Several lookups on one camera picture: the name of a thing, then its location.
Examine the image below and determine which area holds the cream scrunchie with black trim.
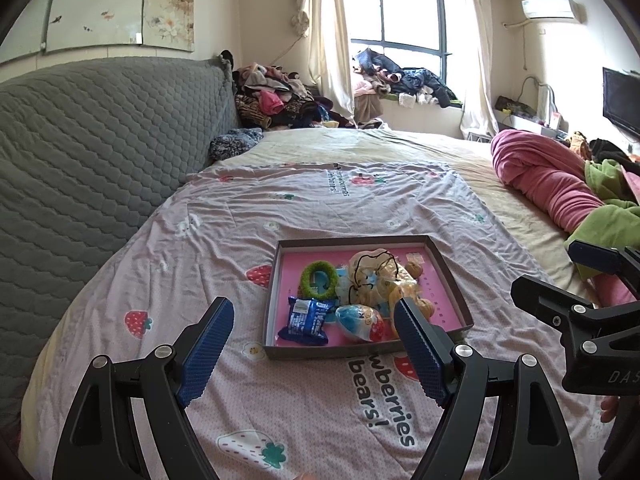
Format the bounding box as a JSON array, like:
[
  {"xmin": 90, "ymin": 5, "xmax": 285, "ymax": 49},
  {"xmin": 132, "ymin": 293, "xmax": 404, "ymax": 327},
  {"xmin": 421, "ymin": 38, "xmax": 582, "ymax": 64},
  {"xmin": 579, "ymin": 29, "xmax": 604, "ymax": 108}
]
[{"xmin": 347, "ymin": 252, "xmax": 401, "ymax": 306}]

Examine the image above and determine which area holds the shallow grey cardboard box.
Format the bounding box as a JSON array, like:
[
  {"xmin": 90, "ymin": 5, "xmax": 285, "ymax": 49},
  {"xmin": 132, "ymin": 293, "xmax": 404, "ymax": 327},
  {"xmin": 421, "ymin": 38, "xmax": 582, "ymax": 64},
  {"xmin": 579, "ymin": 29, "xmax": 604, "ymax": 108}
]
[{"xmin": 261, "ymin": 235, "xmax": 474, "ymax": 361}]

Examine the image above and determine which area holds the floral wall picture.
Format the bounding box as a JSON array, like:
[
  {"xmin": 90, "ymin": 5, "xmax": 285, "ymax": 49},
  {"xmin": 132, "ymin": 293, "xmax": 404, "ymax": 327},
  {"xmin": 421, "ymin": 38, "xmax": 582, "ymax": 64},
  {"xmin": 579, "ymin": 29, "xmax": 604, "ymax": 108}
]
[{"xmin": 0, "ymin": 0, "xmax": 196, "ymax": 66}]

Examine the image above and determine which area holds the green cloth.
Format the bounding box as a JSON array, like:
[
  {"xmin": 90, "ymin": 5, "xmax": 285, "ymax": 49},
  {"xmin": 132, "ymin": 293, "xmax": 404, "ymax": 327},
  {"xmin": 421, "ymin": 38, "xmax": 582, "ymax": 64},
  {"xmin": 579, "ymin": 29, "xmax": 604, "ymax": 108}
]
[{"xmin": 567, "ymin": 159, "xmax": 640, "ymax": 281}]

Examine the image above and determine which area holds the white air conditioner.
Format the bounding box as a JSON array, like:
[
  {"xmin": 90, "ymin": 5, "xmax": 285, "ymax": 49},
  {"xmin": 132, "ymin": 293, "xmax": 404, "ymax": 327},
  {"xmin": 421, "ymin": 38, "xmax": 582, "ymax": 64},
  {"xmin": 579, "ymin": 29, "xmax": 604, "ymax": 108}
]
[{"xmin": 520, "ymin": 0, "xmax": 586, "ymax": 23}]

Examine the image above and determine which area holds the dark bag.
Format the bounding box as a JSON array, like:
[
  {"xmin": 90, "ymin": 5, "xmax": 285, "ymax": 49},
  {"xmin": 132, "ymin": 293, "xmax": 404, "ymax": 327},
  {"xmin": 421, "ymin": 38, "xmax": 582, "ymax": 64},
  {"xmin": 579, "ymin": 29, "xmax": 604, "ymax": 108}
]
[{"xmin": 496, "ymin": 95, "xmax": 536, "ymax": 117}]

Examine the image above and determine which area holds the cream curtain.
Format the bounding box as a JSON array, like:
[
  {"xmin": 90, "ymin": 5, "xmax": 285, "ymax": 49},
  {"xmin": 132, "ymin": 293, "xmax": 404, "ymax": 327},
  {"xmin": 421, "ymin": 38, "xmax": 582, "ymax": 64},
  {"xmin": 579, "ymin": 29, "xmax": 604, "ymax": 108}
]
[
  {"xmin": 290, "ymin": 0, "xmax": 358, "ymax": 128},
  {"xmin": 457, "ymin": 0, "xmax": 501, "ymax": 136}
]

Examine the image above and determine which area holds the person's right hand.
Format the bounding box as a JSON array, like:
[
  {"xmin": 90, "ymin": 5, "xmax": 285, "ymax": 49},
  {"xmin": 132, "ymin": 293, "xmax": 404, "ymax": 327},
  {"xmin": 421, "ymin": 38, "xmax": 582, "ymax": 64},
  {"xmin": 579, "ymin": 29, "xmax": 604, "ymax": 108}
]
[{"xmin": 600, "ymin": 394, "xmax": 624, "ymax": 426}]

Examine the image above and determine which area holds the egg-shaped candy packet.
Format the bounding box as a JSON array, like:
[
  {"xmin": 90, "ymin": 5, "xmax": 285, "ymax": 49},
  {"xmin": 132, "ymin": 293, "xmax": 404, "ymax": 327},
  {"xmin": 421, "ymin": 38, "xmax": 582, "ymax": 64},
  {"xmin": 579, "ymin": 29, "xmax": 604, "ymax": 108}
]
[{"xmin": 335, "ymin": 304, "xmax": 387, "ymax": 344}]

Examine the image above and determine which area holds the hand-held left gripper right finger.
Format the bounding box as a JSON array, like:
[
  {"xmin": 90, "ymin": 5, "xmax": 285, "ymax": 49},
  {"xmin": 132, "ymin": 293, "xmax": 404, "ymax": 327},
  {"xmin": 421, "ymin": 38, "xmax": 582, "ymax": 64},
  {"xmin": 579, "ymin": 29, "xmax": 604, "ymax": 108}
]
[{"xmin": 393, "ymin": 297, "xmax": 581, "ymax": 480}]

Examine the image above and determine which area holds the beige bed sheet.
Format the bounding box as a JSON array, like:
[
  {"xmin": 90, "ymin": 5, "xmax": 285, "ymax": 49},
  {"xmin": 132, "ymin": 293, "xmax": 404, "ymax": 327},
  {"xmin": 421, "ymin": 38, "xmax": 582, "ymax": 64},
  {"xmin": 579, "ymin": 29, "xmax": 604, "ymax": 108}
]
[{"xmin": 250, "ymin": 127, "xmax": 596, "ymax": 306}]

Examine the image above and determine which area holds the black cloth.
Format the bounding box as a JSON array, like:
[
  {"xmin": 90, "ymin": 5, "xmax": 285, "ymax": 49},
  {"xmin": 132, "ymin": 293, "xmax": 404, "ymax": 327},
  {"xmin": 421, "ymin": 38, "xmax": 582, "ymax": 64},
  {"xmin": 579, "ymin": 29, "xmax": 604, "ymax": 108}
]
[{"xmin": 589, "ymin": 137, "xmax": 638, "ymax": 163}]

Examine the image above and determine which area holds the green fuzzy ring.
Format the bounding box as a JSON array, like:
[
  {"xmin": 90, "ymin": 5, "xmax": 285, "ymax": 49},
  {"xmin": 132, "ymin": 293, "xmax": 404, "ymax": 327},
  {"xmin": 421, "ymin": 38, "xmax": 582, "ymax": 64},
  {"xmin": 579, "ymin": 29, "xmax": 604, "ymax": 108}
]
[{"xmin": 299, "ymin": 261, "xmax": 340, "ymax": 299}]

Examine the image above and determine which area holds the clothes pile on windowsill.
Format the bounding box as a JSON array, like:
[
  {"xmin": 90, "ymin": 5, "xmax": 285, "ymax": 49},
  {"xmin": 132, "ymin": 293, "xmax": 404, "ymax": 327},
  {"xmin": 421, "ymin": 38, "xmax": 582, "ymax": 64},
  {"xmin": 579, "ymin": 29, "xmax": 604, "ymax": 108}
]
[{"xmin": 351, "ymin": 47, "xmax": 458, "ymax": 110}]

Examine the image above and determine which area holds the pile of mixed clothes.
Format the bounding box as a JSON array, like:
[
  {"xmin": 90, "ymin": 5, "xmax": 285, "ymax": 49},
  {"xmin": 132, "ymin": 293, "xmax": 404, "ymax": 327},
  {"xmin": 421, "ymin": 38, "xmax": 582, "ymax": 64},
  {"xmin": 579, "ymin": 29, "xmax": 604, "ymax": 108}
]
[{"xmin": 234, "ymin": 62, "xmax": 351, "ymax": 131}]

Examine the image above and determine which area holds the blue snack packet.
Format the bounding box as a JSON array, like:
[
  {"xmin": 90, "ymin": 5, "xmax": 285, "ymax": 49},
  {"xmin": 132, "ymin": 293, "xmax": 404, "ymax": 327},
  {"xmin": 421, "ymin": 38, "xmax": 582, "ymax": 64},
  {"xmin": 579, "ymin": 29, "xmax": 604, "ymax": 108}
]
[{"xmin": 277, "ymin": 296, "xmax": 335, "ymax": 346}]

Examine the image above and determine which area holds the dark-framed window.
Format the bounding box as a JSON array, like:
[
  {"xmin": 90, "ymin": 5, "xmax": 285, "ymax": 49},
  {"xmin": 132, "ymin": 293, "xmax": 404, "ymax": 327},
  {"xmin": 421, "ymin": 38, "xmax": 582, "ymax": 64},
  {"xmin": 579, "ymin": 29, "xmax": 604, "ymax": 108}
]
[{"xmin": 342, "ymin": 0, "xmax": 448, "ymax": 96}]

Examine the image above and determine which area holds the grey quilted headboard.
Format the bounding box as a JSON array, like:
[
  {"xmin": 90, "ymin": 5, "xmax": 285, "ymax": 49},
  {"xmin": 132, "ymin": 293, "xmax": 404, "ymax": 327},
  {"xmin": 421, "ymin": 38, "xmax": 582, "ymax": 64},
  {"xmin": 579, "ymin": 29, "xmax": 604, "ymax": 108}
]
[{"xmin": 0, "ymin": 57, "xmax": 241, "ymax": 431}]

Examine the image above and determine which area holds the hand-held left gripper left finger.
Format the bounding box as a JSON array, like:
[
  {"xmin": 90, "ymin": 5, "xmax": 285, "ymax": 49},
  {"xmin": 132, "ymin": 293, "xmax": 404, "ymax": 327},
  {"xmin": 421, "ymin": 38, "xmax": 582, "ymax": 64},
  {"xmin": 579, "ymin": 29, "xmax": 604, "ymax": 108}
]
[{"xmin": 52, "ymin": 296, "xmax": 236, "ymax": 480}]

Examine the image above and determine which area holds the dark patterned cloth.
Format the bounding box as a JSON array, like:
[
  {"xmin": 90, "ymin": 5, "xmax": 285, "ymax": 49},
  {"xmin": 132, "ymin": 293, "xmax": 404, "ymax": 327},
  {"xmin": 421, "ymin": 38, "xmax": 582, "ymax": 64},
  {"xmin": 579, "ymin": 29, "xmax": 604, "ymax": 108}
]
[{"xmin": 208, "ymin": 127, "xmax": 263, "ymax": 162}]

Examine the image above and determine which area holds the black television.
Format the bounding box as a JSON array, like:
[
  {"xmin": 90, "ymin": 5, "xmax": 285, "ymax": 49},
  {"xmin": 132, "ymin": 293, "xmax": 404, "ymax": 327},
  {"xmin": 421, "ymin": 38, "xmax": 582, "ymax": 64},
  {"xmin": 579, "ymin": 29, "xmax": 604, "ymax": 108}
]
[{"xmin": 602, "ymin": 66, "xmax": 640, "ymax": 138}]

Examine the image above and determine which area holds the small yellow cracker packet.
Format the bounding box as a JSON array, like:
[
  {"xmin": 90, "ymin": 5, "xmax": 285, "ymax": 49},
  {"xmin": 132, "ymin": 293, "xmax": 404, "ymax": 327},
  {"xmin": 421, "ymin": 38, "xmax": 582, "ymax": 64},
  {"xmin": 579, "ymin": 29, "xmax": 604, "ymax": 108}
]
[{"xmin": 377, "ymin": 265, "xmax": 421, "ymax": 306}]

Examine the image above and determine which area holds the pink quilt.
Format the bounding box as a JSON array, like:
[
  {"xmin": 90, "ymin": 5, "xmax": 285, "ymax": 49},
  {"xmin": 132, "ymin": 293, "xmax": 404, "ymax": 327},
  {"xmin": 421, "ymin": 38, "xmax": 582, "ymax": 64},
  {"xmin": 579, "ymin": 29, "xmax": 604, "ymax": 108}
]
[{"xmin": 490, "ymin": 129, "xmax": 640, "ymax": 306}]

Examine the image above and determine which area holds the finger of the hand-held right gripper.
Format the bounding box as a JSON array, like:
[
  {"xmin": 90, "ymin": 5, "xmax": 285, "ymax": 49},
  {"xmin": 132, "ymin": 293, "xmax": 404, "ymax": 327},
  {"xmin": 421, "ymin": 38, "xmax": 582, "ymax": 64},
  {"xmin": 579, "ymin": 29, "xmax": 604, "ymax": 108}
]
[
  {"xmin": 567, "ymin": 240, "xmax": 640, "ymax": 279},
  {"xmin": 510, "ymin": 274, "xmax": 640, "ymax": 350}
]

